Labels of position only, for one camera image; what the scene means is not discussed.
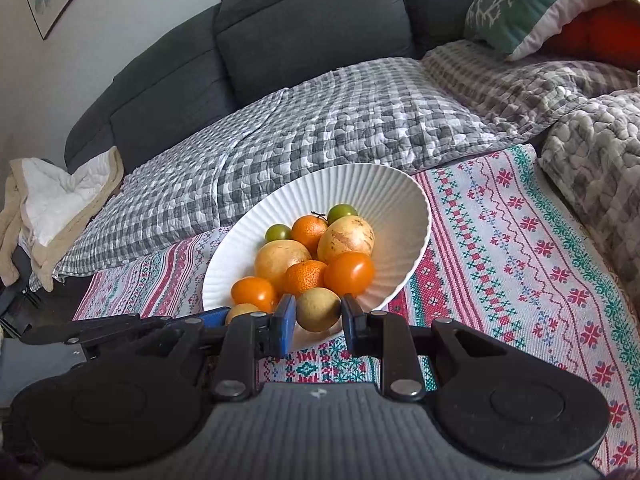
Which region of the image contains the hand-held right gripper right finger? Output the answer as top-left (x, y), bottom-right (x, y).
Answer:
top-left (341, 295), bottom-right (507, 403)

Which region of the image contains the smooth yellow-orange grapefruit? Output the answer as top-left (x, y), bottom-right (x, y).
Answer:
top-left (254, 240), bottom-right (313, 295)

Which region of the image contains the white ribbed bowl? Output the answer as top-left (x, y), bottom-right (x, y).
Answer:
top-left (202, 162), bottom-right (432, 354)

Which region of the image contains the cream and tan blanket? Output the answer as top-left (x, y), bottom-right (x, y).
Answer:
top-left (0, 146), bottom-right (125, 293)

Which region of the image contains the green cushion with white branches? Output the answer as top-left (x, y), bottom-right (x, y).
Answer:
top-left (464, 0), bottom-right (627, 62)

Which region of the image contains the small yellow round fruit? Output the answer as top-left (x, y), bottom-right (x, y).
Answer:
top-left (225, 303), bottom-right (261, 326)

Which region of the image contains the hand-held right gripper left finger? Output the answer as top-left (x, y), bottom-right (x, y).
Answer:
top-left (131, 294), bottom-right (298, 402)

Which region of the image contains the red green patterned tablecloth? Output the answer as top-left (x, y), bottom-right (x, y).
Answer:
top-left (72, 144), bottom-right (640, 477)

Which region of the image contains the large orange tomato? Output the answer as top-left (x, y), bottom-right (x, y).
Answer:
top-left (324, 251), bottom-right (376, 298)

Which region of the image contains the beige checked quilted blanket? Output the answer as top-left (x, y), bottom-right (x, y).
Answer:
top-left (539, 89), bottom-right (640, 284)

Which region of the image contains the speckled yellow grapefruit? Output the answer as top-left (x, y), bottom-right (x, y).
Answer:
top-left (317, 215), bottom-right (376, 264)

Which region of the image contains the grey checked quilt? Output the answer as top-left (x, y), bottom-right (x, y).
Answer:
top-left (52, 56), bottom-right (522, 282)

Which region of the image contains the mandarin with stem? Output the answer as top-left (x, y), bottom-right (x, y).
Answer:
top-left (291, 211), bottom-right (329, 259)

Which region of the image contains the beige checked quilted cover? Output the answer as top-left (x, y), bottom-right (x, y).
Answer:
top-left (421, 40), bottom-right (640, 137)

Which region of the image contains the stemless mandarin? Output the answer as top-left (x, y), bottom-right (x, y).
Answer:
top-left (285, 260), bottom-right (329, 297)

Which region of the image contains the grey fabric sofa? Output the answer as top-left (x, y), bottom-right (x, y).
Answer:
top-left (65, 0), bottom-right (501, 177)

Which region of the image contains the yellow-brown round fruit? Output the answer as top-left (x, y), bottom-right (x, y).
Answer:
top-left (296, 287), bottom-right (343, 333)

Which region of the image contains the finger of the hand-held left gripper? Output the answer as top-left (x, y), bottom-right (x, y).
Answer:
top-left (20, 306), bottom-right (232, 361)

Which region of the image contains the red cushion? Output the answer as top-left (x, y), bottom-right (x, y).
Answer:
top-left (542, 0), bottom-right (640, 72)

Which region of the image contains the small orange tomato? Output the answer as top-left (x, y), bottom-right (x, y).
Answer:
top-left (230, 276), bottom-right (279, 314)

